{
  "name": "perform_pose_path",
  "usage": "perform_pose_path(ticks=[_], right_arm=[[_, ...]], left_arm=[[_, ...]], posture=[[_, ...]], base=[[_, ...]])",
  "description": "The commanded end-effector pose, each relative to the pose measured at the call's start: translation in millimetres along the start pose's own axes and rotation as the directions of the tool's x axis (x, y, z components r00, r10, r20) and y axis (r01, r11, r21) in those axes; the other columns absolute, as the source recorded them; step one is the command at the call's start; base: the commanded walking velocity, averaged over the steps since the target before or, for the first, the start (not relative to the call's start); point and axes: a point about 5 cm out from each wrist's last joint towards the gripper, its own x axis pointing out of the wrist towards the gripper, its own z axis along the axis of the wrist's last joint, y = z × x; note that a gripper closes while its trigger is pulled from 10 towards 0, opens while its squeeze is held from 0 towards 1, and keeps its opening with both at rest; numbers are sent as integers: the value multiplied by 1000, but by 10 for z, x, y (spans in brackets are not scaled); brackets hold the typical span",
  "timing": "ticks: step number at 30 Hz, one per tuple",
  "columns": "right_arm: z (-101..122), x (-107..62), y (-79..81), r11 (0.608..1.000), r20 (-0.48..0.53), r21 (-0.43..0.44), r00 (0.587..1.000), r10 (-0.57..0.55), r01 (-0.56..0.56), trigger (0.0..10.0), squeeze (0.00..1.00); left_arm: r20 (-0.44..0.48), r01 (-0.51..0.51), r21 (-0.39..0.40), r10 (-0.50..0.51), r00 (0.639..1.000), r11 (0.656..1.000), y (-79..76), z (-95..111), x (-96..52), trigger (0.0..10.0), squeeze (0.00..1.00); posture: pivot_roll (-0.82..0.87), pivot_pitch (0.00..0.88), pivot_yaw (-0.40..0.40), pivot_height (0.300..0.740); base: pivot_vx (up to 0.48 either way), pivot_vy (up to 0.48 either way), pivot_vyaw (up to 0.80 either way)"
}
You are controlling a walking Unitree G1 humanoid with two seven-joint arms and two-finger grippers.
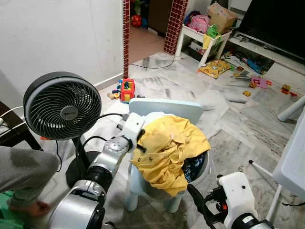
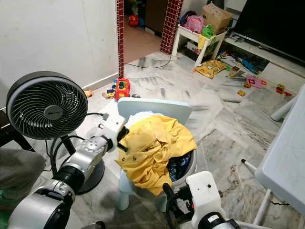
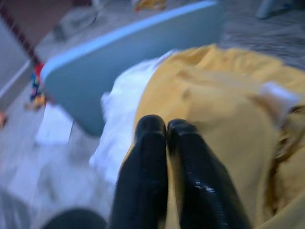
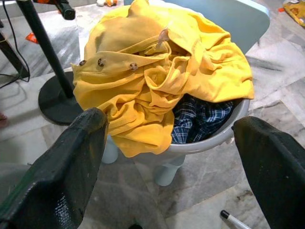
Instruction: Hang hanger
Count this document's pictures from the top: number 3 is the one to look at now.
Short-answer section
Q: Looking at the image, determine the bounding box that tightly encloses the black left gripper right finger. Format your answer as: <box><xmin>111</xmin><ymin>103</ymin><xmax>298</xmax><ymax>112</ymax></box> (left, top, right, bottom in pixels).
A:
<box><xmin>166</xmin><ymin>118</ymin><xmax>251</xmax><ymax>229</ymax></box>

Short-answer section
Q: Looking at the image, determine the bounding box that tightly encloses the white garment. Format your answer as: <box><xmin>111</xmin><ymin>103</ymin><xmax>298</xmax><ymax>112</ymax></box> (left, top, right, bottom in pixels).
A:
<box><xmin>89</xmin><ymin>49</ymin><xmax>177</xmax><ymax>184</ymax></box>

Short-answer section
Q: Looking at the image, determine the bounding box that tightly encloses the yellow shirt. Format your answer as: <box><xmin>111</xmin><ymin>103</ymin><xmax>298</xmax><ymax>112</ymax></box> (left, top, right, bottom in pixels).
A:
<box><xmin>128</xmin><ymin>44</ymin><xmax>305</xmax><ymax>229</ymax></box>

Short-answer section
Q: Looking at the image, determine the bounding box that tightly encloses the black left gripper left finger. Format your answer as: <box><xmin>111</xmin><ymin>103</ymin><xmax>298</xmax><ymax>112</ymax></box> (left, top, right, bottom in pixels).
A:
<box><xmin>109</xmin><ymin>114</ymin><xmax>169</xmax><ymax>229</ymax></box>

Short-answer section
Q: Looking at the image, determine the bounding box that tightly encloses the white folding table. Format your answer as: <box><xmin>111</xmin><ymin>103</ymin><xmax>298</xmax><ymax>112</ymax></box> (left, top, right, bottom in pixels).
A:
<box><xmin>40</xmin><ymin>0</ymin><xmax>227</xmax><ymax>138</ymax></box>

